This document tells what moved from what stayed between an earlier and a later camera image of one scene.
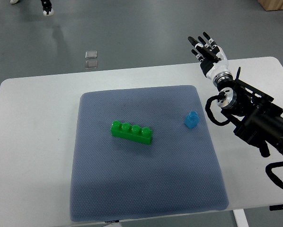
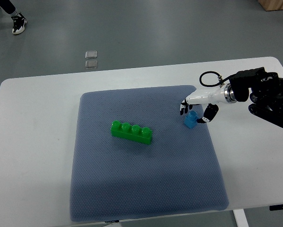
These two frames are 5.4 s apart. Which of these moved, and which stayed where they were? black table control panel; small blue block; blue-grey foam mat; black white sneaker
Moved: black white sneaker
Stayed: small blue block; black table control panel; blue-grey foam mat
